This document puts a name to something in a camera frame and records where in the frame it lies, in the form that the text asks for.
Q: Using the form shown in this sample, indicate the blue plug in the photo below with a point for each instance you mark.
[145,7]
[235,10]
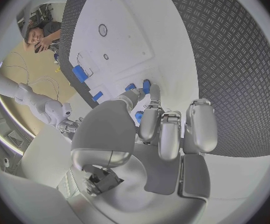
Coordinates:
[130,86]

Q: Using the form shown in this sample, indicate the person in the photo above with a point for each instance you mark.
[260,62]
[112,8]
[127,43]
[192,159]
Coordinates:
[41,35]

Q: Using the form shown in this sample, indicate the blue rectangular block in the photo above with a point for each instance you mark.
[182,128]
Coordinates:
[80,74]

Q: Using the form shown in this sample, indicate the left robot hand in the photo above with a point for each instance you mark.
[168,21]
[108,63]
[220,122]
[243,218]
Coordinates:
[116,134]

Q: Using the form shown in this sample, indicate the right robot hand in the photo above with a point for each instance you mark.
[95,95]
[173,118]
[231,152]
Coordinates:
[68,124]

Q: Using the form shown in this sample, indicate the blue short cylinder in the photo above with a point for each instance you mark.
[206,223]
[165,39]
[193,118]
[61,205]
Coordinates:
[97,96]

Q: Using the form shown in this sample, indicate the blue peg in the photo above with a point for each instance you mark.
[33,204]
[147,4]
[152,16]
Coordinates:
[146,85]

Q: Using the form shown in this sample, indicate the white task board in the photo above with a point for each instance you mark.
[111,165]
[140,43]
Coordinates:
[130,41]

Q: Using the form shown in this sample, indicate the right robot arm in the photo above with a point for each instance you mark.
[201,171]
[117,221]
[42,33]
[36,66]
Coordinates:
[29,97]

